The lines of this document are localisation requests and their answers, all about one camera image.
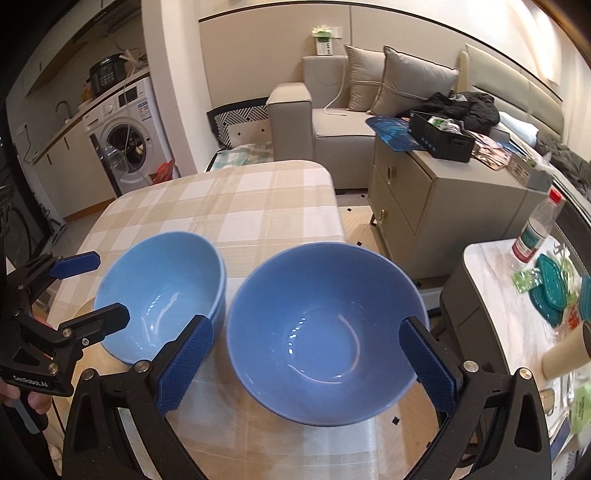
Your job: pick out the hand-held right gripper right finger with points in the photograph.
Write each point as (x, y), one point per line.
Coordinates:
(427, 369)

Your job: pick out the green white tissue holder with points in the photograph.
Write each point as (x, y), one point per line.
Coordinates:
(323, 44)

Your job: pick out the black glass door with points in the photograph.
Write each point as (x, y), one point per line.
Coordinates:
(18, 207)

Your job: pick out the blue plastic bag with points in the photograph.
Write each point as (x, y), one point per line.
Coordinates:
(390, 134)

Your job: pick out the grey tissue box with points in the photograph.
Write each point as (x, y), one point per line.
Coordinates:
(531, 177)

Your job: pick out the dark grey blanket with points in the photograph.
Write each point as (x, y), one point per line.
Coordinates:
(568, 157)

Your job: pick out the black storage box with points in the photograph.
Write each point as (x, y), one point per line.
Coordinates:
(441, 141)

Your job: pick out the black pressure cooker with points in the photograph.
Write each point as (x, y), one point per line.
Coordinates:
(107, 74)

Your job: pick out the kitchen faucet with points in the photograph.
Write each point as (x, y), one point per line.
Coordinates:
(63, 108)

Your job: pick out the checked tablecloth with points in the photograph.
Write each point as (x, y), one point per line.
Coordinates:
(240, 198)

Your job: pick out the grey side cabinet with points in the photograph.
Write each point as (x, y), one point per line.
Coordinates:
(438, 207)

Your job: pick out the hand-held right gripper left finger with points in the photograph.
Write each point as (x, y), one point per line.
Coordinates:
(184, 364)

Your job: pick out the light green paper packet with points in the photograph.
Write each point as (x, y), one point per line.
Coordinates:
(582, 406)

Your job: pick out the padded bed headboard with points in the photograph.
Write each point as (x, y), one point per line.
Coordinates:
(508, 92)

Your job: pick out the grey pillow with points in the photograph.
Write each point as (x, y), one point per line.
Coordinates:
(411, 83)
(364, 78)

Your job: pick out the white lower kitchen cabinets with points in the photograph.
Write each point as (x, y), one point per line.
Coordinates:
(69, 175)

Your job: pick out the black jacket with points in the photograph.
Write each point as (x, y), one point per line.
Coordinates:
(471, 110)

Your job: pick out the plastic water bottle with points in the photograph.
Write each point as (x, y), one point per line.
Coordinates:
(535, 230)

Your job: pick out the white washing machine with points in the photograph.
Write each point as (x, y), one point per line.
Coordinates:
(134, 138)

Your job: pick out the teal lid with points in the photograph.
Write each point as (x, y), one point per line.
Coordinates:
(585, 295)
(551, 286)

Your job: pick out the green check seat cushion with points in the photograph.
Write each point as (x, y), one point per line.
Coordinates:
(240, 157)

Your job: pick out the red cardboard box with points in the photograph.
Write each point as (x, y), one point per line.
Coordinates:
(164, 173)

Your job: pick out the person's left hand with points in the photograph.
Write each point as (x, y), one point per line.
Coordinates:
(39, 405)

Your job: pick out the magazine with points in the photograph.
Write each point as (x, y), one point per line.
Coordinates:
(491, 154)

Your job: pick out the grey sofa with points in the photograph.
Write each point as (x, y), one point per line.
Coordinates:
(295, 120)

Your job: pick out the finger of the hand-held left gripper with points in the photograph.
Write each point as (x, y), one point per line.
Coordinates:
(104, 318)
(76, 265)

